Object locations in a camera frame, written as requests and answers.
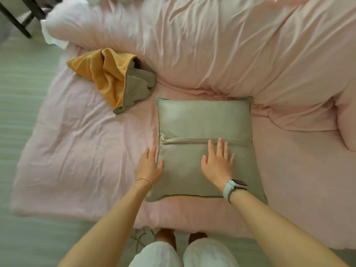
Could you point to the person's left hand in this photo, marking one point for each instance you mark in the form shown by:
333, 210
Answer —
147, 169

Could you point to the person's right hand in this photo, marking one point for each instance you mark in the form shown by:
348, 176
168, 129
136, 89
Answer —
218, 166

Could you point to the grey and orange pillowcase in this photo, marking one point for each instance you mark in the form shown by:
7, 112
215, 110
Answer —
205, 119
105, 72

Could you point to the pink bed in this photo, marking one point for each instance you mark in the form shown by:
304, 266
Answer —
69, 150

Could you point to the person's right forearm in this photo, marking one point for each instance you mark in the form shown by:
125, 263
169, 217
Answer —
283, 236

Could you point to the person's left forearm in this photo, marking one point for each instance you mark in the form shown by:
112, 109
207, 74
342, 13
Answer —
108, 230

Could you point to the person's left leg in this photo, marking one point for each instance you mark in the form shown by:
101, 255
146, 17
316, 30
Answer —
165, 236

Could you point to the person's leg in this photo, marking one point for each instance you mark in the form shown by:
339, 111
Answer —
198, 236
165, 236

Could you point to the person's right leg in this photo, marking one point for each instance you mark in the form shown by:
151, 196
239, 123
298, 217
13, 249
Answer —
198, 236

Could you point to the person's white shorts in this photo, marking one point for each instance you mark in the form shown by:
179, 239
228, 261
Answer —
211, 254

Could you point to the white smartwatch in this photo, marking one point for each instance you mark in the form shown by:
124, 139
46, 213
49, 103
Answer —
228, 191

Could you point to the pink ruffled duvet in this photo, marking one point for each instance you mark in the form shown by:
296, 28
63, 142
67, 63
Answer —
222, 44

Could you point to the pink pillow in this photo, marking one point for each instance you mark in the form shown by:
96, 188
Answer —
347, 116

